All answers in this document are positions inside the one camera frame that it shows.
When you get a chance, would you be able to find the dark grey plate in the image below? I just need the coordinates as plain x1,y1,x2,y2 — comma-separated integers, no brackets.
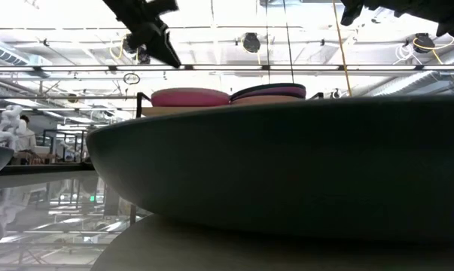
85,96,454,242

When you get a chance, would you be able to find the black frame workstation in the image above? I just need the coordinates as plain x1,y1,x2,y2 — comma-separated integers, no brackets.
41,127,88,163

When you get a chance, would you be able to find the salmon pink plate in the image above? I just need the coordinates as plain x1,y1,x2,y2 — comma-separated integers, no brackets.
230,94,306,106

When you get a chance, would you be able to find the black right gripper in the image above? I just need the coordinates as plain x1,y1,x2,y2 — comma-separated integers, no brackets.
340,0,438,26

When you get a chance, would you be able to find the white robot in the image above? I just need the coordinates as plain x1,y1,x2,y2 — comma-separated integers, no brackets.
0,104,28,151

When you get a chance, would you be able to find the person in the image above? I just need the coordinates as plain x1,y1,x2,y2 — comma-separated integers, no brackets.
17,114,38,165

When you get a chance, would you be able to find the ceiling light strip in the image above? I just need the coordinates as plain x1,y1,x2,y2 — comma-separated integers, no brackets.
0,63,454,73

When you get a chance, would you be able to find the yellow hanging cable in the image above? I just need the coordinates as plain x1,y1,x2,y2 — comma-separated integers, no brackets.
331,0,354,98

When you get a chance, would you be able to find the black metal table frame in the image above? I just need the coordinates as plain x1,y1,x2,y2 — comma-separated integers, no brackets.
0,163,96,177

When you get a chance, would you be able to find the purple plate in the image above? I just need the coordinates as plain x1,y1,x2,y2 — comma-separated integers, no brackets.
232,86,307,103

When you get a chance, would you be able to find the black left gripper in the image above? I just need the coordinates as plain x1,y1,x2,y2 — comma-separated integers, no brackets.
102,0,182,69

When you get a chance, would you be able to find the teal plate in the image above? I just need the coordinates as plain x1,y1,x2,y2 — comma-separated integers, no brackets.
230,82,307,99

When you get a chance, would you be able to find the black ceiling cable reel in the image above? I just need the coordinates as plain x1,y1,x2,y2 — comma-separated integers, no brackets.
241,32,262,54
121,32,152,65
413,32,437,54

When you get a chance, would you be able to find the magenta pink plate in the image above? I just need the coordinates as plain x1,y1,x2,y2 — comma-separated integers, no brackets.
150,87,231,108

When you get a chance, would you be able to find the silver ventilation duct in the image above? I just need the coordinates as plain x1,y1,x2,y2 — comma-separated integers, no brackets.
361,44,454,97
0,37,53,78

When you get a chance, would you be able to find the black hanging cable loop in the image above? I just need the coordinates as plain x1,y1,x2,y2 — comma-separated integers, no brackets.
123,72,141,86

